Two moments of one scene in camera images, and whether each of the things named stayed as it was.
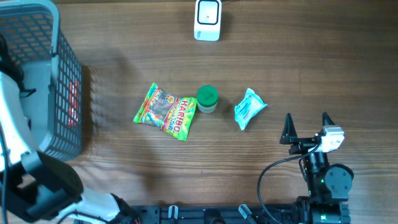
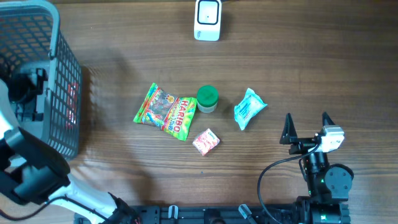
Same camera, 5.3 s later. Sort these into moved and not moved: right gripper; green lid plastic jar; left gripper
Moved: left gripper
Not moved: green lid plastic jar; right gripper
